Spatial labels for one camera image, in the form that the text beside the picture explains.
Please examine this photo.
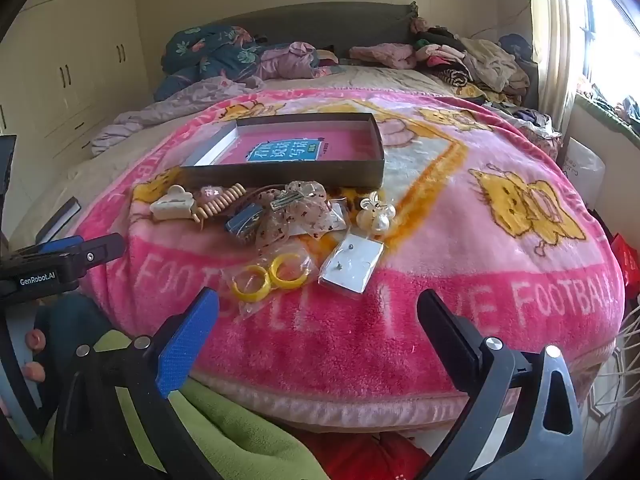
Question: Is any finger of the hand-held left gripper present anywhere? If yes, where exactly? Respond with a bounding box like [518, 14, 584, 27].
[37, 236, 85, 256]
[65, 234, 126, 277]

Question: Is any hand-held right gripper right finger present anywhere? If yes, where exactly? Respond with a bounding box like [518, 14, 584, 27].
[416, 289, 586, 480]

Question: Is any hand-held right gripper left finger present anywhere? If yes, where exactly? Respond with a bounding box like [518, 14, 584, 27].
[52, 287, 221, 480]

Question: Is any yellow ring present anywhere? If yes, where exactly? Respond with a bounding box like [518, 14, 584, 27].
[231, 266, 273, 303]
[269, 254, 305, 290]

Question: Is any white hair claw clip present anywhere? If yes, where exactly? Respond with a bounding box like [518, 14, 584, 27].
[150, 185, 197, 221]

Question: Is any white earring card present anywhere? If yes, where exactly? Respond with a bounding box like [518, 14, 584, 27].
[319, 232, 386, 298]

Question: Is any blue hair clip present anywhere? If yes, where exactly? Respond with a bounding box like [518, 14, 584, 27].
[225, 205, 263, 246]

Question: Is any clear plastic ring bag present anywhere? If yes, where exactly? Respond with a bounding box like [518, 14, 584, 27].
[220, 249, 321, 318]

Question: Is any white rabbit pearl hair clip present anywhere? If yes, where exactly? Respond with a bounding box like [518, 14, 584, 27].
[356, 195, 397, 236]

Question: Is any polka-dot bow hair clip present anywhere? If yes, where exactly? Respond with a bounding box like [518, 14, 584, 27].
[255, 180, 348, 261]

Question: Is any shallow grey cardboard box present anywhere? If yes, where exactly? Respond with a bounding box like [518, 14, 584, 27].
[179, 112, 386, 188]

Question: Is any person's left hand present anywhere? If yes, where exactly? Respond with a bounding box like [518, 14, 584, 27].
[22, 329, 48, 385]

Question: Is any dark-covered book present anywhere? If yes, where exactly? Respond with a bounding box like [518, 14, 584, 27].
[36, 197, 82, 243]

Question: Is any dark teal garment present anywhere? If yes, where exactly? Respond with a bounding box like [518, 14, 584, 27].
[32, 294, 118, 356]

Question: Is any pink printed cat blanket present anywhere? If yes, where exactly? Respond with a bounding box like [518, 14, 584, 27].
[70, 87, 628, 428]

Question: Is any green fleece garment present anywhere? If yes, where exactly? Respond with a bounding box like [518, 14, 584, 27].
[30, 332, 331, 480]

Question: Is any red cloth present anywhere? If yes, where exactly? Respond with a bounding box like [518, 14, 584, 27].
[295, 430, 431, 480]

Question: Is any lilac crumpled sheet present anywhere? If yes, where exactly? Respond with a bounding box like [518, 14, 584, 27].
[90, 77, 263, 156]

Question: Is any cream wardrobe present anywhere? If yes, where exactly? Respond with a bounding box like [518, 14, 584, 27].
[0, 0, 156, 161]

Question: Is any white plastic bag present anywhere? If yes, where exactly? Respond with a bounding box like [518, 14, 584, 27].
[560, 137, 607, 207]

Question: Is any pink book with blue label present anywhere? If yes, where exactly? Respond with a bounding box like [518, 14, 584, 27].
[215, 126, 382, 166]

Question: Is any dark blue floral quilt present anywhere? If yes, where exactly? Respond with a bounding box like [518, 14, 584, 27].
[154, 25, 281, 102]

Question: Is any pink satin garment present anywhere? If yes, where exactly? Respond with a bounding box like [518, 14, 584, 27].
[257, 42, 321, 81]

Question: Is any beige bed sheet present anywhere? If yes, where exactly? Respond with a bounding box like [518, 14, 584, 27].
[10, 65, 481, 251]

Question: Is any pile of mixed clothes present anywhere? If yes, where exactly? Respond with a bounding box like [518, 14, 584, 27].
[410, 16, 563, 161]

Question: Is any clutter on window sill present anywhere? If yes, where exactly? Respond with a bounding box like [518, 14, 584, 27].
[575, 77, 640, 136]

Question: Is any pink fluffy garment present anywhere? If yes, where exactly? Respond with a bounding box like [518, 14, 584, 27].
[349, 42, 418, 70]

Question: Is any grey bed headboard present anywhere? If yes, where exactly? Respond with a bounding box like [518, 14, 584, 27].
[200, 2, 418, 58]

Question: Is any cream curtain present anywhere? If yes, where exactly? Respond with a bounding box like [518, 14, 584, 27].
[525, 0, 593, 126]

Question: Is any bright window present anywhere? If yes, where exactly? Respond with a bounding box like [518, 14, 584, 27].
[575, 0, 640, 96]

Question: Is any white wire rack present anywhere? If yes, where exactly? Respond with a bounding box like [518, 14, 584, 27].
[582, 295, 640, 463]

